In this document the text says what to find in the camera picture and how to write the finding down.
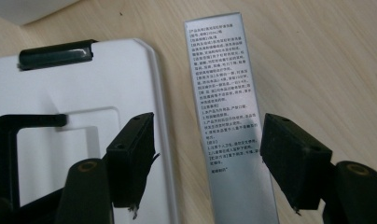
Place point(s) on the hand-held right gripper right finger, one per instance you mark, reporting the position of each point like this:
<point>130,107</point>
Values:
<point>295,161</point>

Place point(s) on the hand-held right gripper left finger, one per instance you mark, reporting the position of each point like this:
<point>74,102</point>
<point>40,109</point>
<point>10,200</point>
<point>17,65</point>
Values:
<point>130,161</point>

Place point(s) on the white plastic case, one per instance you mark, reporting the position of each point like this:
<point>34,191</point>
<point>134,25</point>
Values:
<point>84,90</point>

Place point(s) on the silver printed carton box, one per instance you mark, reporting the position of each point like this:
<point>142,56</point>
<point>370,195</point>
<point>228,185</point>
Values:
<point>227,102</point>

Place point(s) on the black case latch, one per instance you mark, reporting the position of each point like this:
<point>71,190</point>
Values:
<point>56,54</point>

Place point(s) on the white box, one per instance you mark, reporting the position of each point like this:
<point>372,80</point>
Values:
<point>25,9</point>

